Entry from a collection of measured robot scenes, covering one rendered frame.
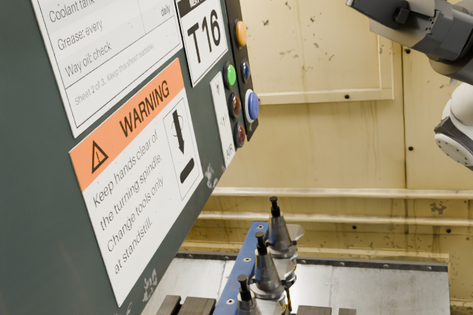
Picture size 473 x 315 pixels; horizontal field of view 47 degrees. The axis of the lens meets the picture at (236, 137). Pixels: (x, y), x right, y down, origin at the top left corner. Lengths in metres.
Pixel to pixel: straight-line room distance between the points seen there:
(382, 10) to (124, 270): 0.39
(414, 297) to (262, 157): 0.54
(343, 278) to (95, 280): 1.29
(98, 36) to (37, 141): 0.08
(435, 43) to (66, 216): 0.41
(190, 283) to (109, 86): 1.38
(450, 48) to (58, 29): 0.43
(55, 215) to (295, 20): 1.05
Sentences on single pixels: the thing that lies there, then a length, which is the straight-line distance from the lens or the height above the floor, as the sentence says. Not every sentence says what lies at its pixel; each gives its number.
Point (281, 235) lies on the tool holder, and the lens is 1.04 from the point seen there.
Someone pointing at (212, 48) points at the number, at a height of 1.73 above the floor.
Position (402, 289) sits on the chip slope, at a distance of 1.56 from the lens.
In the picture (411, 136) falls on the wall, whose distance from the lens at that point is 1.37.
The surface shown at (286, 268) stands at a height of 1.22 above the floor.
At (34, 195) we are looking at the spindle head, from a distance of 0.28.
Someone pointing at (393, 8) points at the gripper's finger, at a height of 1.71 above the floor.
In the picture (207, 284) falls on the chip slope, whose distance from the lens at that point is 1.66.
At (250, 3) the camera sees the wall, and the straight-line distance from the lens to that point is 1.30.
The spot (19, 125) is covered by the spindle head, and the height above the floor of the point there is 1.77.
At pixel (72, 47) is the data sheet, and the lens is 0.30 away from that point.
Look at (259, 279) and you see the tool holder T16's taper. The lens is 0.96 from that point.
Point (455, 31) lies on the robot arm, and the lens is 0.62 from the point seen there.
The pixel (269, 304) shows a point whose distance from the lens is 0.96.
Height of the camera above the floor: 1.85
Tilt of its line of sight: 25 degrees down
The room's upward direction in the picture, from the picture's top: 10 degrees counter-clockwise
